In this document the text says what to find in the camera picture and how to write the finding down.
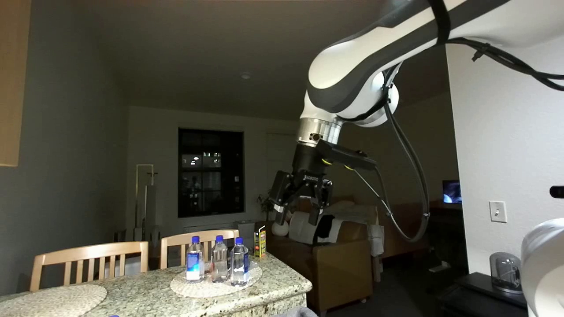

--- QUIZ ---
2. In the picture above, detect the grey metal canister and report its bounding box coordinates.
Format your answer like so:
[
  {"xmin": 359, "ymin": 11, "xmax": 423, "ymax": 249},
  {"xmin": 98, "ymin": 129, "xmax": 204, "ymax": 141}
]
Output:
[{"xmin": 488, "ymin": 250, "xmax": 523, "ymax": 291}]

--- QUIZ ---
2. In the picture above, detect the yellow carton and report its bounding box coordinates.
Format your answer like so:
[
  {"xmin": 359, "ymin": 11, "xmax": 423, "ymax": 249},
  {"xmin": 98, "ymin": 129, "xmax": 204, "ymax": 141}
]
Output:
[{"xmin": 252, "ymin": 226, "xmax": 269, "ymax": 261}]

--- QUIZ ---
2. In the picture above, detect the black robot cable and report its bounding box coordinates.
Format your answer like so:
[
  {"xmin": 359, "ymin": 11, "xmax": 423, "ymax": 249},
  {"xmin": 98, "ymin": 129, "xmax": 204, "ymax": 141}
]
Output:
[{"xmin": 340, "ymin": 0, "xmax": 564, "ymax": 245}]

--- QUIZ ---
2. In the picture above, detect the wooden wall cabinet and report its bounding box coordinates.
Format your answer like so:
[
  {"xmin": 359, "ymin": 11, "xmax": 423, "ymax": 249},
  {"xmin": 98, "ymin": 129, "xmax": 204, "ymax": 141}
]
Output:
[{"xmin": 0, "ymin": 0, "xmax": 33, "ymax": 169}]

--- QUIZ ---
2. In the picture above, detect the black mounting base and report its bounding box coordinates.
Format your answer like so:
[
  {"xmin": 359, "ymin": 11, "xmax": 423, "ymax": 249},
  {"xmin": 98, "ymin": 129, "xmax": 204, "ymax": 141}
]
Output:
[{"xmin": 437, "ymin": 272, "xmax": 528, "ymax": 317}]

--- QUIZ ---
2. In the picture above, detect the light wooden chair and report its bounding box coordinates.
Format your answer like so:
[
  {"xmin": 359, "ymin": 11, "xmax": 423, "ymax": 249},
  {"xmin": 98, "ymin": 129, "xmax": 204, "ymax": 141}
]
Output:
[
  {"xmin": 158, "ymin": 228, "xmax": 241, "ymax": 272},
  {"xmin": 28, "ymin": 240, "xmax": 149, "ymax": 295}
]

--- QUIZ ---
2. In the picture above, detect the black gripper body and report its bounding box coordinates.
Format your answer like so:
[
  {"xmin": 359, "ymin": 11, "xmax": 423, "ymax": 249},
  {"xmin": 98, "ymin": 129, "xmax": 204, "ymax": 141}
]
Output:
[{"xmin": 267, "ymin": 143, "xmax": 338, "ymax": 208}]

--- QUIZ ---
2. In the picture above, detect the brown sofa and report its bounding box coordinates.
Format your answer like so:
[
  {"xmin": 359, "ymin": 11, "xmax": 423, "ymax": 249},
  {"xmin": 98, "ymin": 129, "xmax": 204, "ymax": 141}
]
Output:
[{"xmin": 266, "ymin": 201, "xmax": 377, "ymax": 314}]

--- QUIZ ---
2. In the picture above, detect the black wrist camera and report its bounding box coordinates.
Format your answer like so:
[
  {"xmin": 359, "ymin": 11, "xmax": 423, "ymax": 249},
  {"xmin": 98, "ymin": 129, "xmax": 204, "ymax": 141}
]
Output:
[{"xmin": 315, "ymin": 140, "xmax": 377, "ymax": 173}]

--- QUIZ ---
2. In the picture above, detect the dark window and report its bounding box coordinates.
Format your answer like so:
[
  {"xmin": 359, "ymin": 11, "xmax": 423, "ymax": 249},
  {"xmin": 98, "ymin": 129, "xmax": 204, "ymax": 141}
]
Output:
[{"xmin": 176, "ymin": 127, "xmax": 246, "ymax": 221}]

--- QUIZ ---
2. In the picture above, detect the thin floor lamp stand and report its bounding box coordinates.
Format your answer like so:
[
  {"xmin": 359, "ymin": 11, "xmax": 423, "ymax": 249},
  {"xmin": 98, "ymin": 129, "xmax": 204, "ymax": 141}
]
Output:
[{"xmin": 132, "ymin": 162, "xmax": 158, "ymax": 243}]

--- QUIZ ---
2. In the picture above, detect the white light switch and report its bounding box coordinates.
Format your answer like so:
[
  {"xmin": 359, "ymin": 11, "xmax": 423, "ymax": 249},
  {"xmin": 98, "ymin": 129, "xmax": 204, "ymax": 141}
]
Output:
[{"xmin": 488, "ymin": 199, "xmax": 509, "ymax": 226}]

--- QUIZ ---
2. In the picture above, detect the white and black pillow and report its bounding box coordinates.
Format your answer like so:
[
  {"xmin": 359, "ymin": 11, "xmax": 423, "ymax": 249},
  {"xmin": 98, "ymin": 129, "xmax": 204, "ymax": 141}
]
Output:
[{"xmin": 287, "ymin": 210, "xmax": 345, "ymax": 247}]

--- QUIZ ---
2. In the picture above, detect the glowing blue screen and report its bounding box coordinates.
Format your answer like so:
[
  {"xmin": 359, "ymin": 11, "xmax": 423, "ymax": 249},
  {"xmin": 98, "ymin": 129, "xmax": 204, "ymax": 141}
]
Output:
[{"xmin": 440, "ymin": 178, "xmax": 463, "ymax": 206}]

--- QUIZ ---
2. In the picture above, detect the clear plastic water bottle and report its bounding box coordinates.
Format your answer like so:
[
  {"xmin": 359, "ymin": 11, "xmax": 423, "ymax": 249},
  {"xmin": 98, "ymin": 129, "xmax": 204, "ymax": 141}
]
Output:
[
  {"xmin": 209, "ymin": 235, "xmax": 230, "ymax": 284},
  {"xmin": 229, "ymin": 236, "xmax": 250, "ymax": 287}
]

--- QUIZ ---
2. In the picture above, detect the blue label water bottle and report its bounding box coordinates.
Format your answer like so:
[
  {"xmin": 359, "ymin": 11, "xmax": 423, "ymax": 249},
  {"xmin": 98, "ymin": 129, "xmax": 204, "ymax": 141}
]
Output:
[{"xmin": 185, "ymin": 235, "xmax": 206, "ymax": 284}]

